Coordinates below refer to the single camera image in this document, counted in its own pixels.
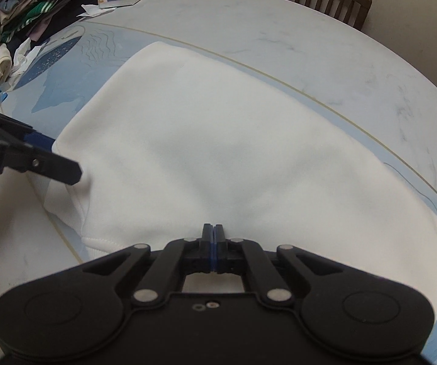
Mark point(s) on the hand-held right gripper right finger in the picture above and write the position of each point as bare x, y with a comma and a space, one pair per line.
219, 249

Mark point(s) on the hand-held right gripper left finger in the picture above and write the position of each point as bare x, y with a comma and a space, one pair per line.
207, 249

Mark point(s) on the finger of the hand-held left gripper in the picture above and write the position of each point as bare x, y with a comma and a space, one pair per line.
39, 141
51, 167

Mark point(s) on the white sweatshirt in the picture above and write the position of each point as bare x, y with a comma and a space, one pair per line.
222, 140

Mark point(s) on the pile of clothes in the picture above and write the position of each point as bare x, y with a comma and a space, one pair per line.
32, 15

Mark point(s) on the white crumpled cloth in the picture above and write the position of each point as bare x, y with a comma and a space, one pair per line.
24, 57

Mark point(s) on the loose white tissue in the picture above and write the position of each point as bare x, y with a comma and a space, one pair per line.
93, 10

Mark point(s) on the wooden chair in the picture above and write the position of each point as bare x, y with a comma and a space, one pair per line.
362, 3

